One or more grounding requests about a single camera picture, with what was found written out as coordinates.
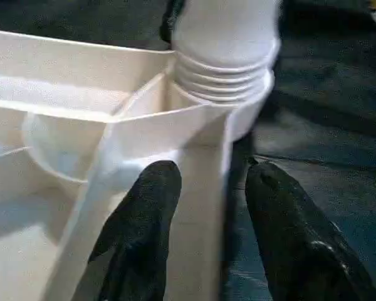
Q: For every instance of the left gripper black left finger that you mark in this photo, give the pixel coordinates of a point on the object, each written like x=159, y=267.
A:
x=138, y=238

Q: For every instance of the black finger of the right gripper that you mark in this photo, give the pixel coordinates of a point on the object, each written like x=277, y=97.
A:
x=170, y=19

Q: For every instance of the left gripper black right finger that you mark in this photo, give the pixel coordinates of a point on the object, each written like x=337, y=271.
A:
x=300, y=244

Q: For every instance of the white plastic table leg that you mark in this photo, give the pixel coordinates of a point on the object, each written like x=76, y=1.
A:
x=225, y=31

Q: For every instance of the white plastic table top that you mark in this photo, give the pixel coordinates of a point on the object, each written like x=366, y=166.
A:
x=50, y=78

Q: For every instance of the black mat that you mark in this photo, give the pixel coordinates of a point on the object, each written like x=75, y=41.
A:
x=332, y=125

